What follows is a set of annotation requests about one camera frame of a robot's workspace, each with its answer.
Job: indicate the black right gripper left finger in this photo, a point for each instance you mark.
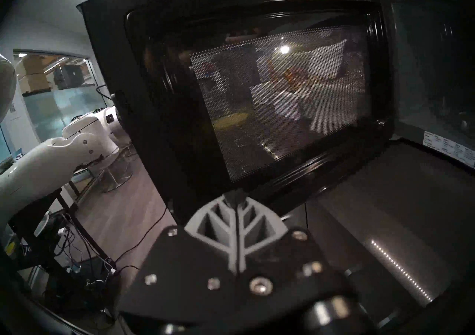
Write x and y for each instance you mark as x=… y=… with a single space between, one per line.
x=193 y=271

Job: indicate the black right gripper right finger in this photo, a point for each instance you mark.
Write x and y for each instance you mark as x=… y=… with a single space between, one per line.
x=274 y=263

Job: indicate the black glass microwave door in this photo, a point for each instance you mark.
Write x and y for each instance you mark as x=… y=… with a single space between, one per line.
x=167 y=97

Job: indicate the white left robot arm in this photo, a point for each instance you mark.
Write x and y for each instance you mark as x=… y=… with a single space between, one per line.
x=44 y=163

